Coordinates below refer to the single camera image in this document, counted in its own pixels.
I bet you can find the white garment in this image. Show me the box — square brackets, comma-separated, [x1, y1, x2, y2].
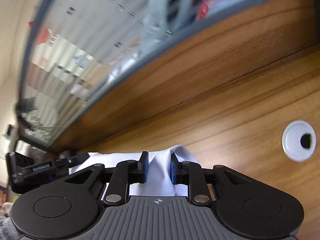
[69, 145, 197, 197]

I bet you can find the glass partition with stripes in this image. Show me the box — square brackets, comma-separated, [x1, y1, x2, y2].
[15, 0, 313, 151]

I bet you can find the grey desk cable grommet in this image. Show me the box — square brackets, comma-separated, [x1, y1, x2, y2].
[281, 120, 317, 162]

